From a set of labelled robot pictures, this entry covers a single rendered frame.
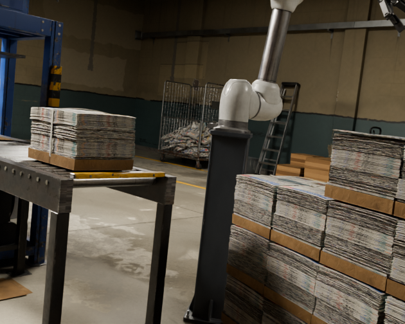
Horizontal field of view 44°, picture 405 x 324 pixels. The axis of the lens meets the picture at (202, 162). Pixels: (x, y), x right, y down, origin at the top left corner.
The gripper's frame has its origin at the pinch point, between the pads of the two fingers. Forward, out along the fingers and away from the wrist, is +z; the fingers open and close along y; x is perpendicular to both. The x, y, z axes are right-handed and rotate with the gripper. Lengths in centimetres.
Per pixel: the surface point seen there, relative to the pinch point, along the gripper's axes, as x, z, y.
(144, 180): -83, -2, 93
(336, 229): -26, 52, 72
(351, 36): -361, -167, -598
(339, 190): -19, 42, 68
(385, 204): -4, 52, 72
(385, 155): 2, 39, 67
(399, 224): -2, 59, 75
